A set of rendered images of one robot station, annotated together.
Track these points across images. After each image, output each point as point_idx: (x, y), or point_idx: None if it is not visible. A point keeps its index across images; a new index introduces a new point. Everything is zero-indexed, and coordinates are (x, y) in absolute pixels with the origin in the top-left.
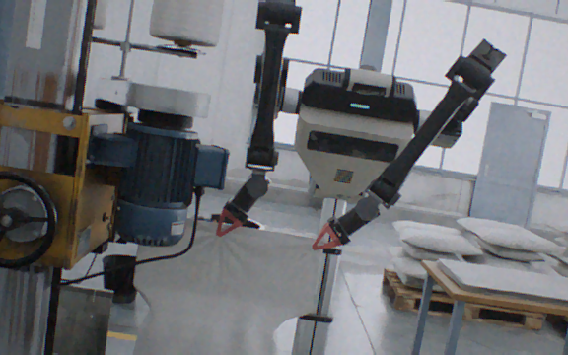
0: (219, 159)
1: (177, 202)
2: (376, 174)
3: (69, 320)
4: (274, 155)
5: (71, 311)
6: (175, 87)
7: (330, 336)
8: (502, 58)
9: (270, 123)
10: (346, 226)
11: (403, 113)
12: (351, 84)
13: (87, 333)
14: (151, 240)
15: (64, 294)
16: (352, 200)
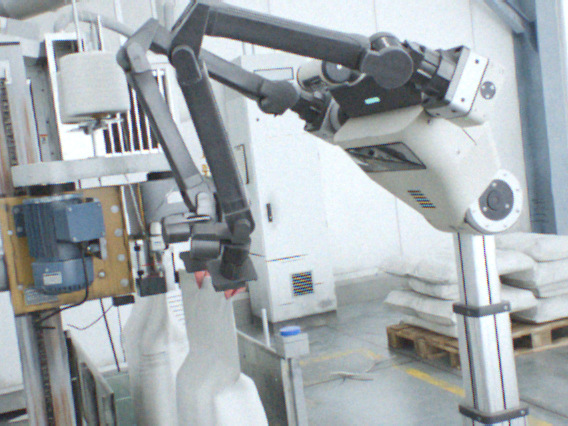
0: (63, 215)
1: (48, 257)
2: (436, 188)
3: (270, 383)
4: (195, 197)
5: (269, 373)
6: None
7: None
8: (190, 13)
9: (173, 166)
10: (220, 268)
11: (405, 92)
12: (302, 84)
13: (278, 398)
14: (37, 289)
15: (264, 355)
16: (469, 232)
